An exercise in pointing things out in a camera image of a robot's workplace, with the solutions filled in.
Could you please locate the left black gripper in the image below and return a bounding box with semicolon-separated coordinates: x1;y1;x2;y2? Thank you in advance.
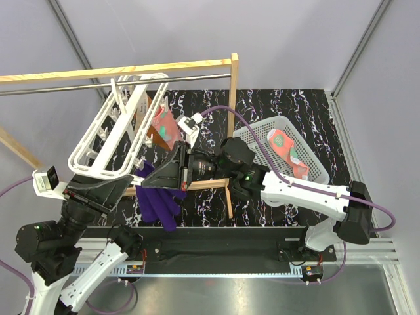
61;169;137;245

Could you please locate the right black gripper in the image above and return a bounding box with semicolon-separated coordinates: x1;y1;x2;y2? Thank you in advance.
142;141;235;191

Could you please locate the orange sock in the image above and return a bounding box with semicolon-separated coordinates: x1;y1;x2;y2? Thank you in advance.
135;93;169;151

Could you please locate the purple sock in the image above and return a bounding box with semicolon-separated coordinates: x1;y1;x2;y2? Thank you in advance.
134;160;188;233

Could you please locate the white plastic clip hanger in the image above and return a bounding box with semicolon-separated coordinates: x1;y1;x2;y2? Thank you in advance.
68;73;169;180

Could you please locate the pink patterned sock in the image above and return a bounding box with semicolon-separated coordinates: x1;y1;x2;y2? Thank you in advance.
266;129;310;180
152;106;182;150

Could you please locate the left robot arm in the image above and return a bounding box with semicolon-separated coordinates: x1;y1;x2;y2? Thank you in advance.
15;168;142;314

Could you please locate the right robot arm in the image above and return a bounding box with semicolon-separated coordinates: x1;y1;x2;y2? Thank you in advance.
141;137;372;260

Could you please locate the metal rack rod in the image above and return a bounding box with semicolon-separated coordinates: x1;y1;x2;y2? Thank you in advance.
1;73;231;96

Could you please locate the white plastic basket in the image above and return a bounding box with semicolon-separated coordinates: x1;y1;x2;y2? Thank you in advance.
233;115;330;184

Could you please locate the black marbled mat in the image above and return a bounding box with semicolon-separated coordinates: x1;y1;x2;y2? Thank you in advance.
91;89;352;228

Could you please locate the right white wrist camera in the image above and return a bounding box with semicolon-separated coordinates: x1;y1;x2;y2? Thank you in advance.
175;113;203;148

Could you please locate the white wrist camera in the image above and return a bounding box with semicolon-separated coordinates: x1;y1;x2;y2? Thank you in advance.
175;113;203;148
32;166;67;200

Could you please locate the wooden clothes rack frame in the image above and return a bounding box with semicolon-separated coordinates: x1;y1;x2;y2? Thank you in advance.
0;52;240;219

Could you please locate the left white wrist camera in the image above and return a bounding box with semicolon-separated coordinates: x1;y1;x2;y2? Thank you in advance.
32;166;67;200

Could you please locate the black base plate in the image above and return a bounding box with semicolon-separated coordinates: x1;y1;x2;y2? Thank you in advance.
70;226;337;275

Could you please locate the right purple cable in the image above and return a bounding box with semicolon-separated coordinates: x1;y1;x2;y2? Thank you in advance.
201;104;396;232

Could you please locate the purple cable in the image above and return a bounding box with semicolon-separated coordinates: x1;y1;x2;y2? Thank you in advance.
201;104;396;232
0;175;35;309

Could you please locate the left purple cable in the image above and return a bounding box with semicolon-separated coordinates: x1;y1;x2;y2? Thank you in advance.
0;175;35;309

